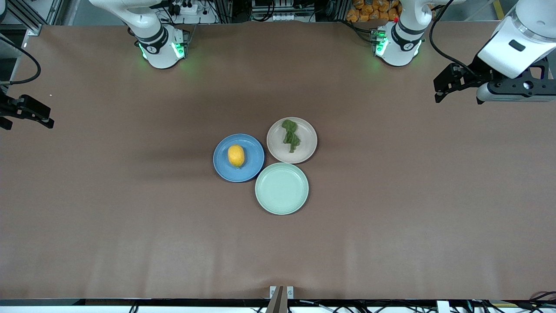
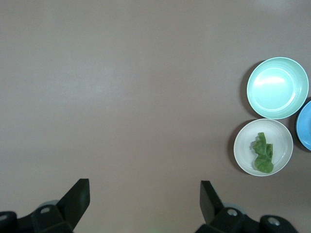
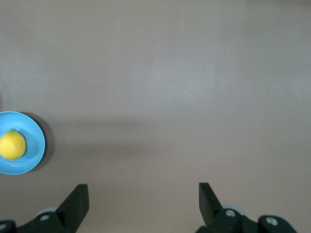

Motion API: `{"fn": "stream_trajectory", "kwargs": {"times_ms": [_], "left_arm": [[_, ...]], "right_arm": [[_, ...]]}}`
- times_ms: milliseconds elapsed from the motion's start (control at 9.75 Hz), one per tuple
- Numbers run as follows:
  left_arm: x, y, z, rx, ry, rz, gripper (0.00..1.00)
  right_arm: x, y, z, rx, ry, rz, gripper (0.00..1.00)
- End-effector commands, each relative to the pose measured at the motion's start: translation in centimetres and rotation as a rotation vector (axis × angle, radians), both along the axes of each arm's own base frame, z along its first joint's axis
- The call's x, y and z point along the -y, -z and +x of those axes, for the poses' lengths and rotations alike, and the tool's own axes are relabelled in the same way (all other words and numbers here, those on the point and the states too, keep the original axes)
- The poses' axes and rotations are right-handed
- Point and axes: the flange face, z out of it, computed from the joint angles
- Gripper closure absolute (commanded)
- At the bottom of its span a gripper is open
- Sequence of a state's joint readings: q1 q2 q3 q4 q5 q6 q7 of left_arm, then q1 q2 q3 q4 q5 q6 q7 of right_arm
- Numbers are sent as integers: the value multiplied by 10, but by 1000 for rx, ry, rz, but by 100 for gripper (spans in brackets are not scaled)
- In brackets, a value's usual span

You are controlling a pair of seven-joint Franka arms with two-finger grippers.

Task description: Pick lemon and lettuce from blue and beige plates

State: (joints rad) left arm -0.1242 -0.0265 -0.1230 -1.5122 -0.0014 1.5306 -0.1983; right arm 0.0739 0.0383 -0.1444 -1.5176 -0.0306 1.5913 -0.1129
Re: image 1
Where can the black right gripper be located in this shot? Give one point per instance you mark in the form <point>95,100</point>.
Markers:
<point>9,107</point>

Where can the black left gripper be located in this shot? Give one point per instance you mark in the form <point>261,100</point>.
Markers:
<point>477,71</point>

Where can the green lettuce leaf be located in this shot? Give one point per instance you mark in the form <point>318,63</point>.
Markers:
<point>290,137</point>

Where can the yellow lemon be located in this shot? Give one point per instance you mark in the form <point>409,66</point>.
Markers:
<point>236,155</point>

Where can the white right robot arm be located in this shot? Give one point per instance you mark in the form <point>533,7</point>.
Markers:
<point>152,34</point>

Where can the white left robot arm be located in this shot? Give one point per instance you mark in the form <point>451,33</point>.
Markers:
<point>521,39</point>

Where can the bag of oranges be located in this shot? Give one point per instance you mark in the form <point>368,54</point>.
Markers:
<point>369,11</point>

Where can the beige plate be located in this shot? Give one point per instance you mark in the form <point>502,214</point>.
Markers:
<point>306,141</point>

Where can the white power strip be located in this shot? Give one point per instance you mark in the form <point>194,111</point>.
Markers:
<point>184,8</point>

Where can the white electronics box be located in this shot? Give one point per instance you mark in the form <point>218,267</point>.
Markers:
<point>278,11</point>

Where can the light green plate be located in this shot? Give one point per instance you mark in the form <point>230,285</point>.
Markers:
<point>282,188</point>

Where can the blue plate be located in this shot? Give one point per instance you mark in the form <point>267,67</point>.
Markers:
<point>239,173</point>

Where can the aluminium frame profile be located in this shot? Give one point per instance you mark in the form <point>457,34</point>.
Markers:
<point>32,17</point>

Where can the metal table edge bracket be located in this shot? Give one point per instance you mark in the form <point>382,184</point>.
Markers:
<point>281,300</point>

